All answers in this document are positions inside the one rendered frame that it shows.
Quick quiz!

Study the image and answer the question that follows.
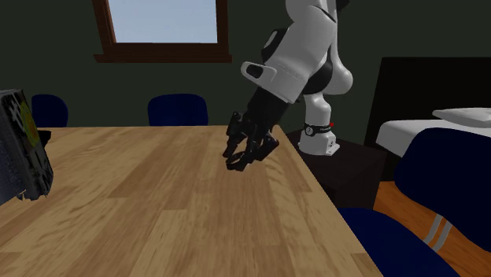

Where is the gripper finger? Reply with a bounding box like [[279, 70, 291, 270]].
[[234, 131, 281, 172], [223, 111, 247, 170]]

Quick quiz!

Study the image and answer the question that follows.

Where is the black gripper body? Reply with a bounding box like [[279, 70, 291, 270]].
[[241, 87, 291, 140]]

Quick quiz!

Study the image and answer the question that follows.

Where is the blue chair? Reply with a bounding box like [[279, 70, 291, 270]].
[[337, 207, 462, 277], [31, 94, 69, 129], [393, 127, 491, 253], [147, 93, 209, 127]]

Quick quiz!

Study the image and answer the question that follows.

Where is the dark robot stand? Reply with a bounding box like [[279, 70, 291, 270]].
[[285, 128, 389, 210]]

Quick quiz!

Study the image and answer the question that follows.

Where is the wooden table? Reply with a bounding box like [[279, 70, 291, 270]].
[[0, 124, 385, 277]]

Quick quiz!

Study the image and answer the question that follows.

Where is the brown framed window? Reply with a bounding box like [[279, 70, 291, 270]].
[[91, 0, 234, 65]]

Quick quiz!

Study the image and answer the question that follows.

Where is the bed with black headboard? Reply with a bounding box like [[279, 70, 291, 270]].
[[363, 56, 491, 182]]

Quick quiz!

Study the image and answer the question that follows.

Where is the orange striped rug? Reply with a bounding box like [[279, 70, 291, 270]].
[[373, 180, 491, 277]]

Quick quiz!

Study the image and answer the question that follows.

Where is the black patterned box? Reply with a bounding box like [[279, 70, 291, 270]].
[[0, 88, 55, 206]]

